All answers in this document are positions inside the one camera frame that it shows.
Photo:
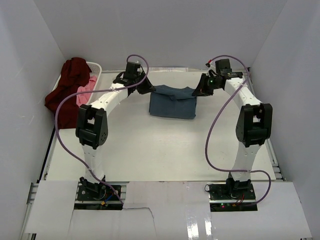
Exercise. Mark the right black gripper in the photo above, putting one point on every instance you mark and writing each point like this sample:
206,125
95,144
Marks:
201,89

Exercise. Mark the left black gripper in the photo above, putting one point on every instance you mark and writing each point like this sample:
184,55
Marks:
148,88

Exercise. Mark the teal blue t shirt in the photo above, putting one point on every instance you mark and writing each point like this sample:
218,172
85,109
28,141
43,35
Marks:
170,102

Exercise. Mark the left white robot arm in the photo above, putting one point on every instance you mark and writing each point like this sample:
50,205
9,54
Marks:
92,123

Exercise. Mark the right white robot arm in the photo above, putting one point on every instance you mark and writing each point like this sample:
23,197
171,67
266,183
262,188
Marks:
252,129

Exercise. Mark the paper sheet at back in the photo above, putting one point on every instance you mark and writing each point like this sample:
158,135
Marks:
168,69

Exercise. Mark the white plastic laundry basket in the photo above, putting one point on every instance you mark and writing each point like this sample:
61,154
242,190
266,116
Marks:
96,70

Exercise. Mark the pink t shirt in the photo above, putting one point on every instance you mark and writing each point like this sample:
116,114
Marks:
82,97

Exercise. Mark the dark red t shirt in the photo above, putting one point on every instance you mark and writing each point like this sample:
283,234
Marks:
75,73

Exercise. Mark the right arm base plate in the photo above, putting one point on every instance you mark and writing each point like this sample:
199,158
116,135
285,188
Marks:
221,200

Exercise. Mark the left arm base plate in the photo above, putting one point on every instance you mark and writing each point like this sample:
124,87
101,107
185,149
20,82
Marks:
105,200

